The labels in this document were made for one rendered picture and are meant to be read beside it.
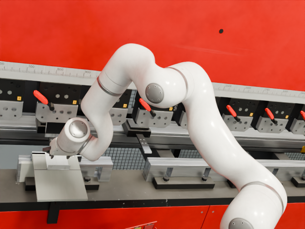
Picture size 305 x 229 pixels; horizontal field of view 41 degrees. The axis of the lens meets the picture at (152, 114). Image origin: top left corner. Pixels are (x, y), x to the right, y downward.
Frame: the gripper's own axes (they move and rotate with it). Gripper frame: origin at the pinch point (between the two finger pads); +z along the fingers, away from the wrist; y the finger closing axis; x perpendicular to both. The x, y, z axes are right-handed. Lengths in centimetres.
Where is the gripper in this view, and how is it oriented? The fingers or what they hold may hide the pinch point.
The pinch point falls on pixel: (60, 154)
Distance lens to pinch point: 163.1
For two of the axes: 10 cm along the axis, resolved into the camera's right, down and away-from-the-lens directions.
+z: -3.7, 3.4, 8.6
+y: -9.2, -0.6, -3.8
